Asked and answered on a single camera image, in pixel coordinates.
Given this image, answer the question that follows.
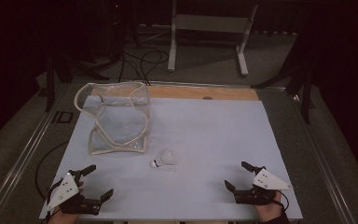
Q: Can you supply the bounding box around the black floor cable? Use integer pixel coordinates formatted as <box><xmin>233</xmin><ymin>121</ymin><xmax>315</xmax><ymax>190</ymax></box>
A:
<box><xmin>117</xmin><ymin>50</ymin><xmax>147</xmax><ymax>86</ymax></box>
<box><xmin>139</xmin><ymin>49</ymin><xmax>171</xmax><ymax>86</ymax></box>
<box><xmin>34</xmin><ymin>139</ymin><xmax>71</xmax><ymax>201</ymax></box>

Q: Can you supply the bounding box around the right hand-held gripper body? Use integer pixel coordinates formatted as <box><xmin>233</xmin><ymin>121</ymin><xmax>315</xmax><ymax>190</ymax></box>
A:
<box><xmin>233</xmin><ymin>166</ymin><xmax>294</xmax><ymax>206</ymax></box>

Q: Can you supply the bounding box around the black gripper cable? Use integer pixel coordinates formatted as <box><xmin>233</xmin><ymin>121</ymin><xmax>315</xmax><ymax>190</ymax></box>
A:
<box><xmin>274</xmin><ymin>189</ymin><xmax>291</xmax><ymax>215</ymax></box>
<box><xmin>44</xmin><ymin>178</ymin><xmax>65</xmax><ymax>219</ymax></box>

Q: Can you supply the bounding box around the white shuttlecock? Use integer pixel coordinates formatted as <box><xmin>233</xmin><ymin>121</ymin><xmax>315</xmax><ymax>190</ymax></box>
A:
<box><xmin>149</xmin><ymin>148</ymin><xmax>177</xmax><ymax>169</ymax></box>

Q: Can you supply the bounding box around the black tripod stand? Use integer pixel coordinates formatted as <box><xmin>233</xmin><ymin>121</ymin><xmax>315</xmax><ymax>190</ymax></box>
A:
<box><xmin>251</xmin><ymin>18</ymin><xmax>317</xmax><ymax>125</ymax></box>

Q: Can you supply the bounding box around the aluminium rail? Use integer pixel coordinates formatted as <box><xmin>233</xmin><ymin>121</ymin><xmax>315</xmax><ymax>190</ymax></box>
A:
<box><xmin>0</xmin><ymin>83</ymin><xmax>73</xmax><ymax>224</ymax></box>
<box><xmin>291</xmin><ymin>92</ymin><xmax>357</xmax><ymax>224</ymax></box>
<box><xmin>83</xmin><ymin>79</ymin><xmax>287</xmax><ymax>91</ymax></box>

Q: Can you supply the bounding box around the person's left hand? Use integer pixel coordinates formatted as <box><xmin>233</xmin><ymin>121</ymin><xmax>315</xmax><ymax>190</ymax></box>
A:
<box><xmin>47</xmin><ymin>180</ymin><xmax>87</xmax><ymax>224</ymax></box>

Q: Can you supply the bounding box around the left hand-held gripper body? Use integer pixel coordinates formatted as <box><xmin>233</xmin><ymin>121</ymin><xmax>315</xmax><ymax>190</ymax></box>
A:
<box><xmin>46</xmin><ymin>169</ymin><xmax>103</xmax><ymax>217</ymax></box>

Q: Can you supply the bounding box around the white metal stand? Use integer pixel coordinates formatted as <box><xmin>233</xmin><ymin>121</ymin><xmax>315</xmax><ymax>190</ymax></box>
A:
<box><xmin>167</xmin><ymin>0</ymin><xmax>260</xmax><ymax>77</ymax></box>

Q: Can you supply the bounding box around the clear bag with beige trim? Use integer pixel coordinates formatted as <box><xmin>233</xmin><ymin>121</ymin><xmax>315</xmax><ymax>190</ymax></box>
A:
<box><xmin>74</xmin><ymin>80</ymin><xmax>152</xmax><ymax>157</ymax></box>

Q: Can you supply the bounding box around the person's right hand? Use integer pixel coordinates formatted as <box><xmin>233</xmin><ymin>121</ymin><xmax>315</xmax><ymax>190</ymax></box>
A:
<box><xmin>254</xmin><ymin>189</ymin><xmax>284</xmax><ymax>224</ymax></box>

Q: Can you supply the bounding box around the light blue table mat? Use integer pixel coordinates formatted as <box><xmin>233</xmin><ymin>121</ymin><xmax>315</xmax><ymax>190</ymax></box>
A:
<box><xmin>38</xmin><ymin>94</ymin><xmax>304</xmax><ymax>222</ymax></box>

